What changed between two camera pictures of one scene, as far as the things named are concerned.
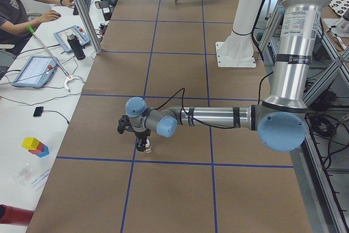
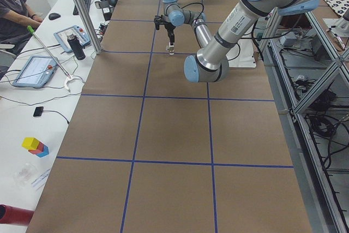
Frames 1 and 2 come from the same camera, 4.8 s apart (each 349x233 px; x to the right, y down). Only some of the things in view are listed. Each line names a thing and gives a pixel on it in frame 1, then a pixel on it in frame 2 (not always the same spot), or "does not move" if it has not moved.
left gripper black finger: (141, 145) -> (170, 30)
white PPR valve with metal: (148, 147) -> (171, 48)
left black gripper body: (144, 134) -> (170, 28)
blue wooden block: (44, 153) does not move
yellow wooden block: (30, 143) does not move
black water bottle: (76, 46) does not move
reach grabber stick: (67, 73) does not move
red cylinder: (15, 215) does not move
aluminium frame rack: (323, 168) does not move
